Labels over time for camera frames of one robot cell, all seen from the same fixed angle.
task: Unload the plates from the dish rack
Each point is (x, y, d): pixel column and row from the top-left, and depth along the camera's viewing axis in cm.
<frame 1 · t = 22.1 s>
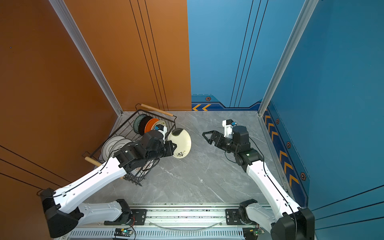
left hand: (177, 144, 72), fingers closed
right hand: (206, 137, 75), fingers open
cream plate with black flowers: (181, 138, 77), point 25 cm above the table

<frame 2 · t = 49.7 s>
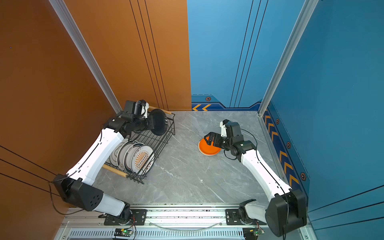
left hand: (154, 120, 79), fingers closed
right hand: (210, 139, 81), fingers open
orange plate: (207, 150, 98), point 2 cm above the table
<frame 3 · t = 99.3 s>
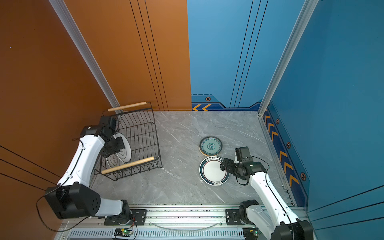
left hand: (118, 149, 79), fingers closed
right hand: (226, 168, 82), fingers open
grey green plate: (210, 146, 99), point 4 cm above the table
white patterned plate 2: (210, 172, 89), on the table
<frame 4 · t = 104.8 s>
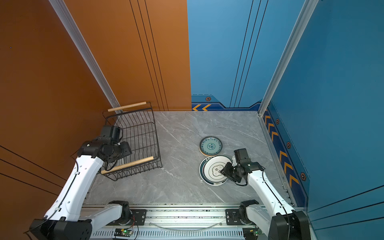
left hand: (125, 150, 76), fingers open
right hand: (221, 172, 82), fingers open
white patterned plate 3: (210, 170, 89), point 3 cm above the table
